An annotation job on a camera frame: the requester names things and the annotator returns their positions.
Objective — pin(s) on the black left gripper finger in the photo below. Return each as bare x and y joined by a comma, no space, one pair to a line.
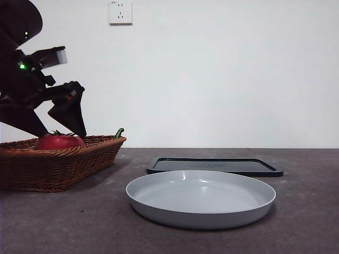
23,119
71,113

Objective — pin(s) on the red tomato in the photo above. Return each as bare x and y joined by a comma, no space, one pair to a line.
59,143

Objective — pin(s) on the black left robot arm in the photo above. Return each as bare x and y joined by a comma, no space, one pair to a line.
18,18

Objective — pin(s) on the green pepper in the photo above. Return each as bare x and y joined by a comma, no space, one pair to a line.
118,133

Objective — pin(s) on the brown wicker basket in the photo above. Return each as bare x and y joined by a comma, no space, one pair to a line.
53,169

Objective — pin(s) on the white round plate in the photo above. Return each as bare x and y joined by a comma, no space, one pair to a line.
201,195

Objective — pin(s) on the dark rectangular tray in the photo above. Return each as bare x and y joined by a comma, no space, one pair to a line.
238,165

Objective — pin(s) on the pale grey left camera box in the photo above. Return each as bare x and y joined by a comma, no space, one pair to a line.
57,56

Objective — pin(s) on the white wall socket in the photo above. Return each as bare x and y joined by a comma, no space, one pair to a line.
120,16

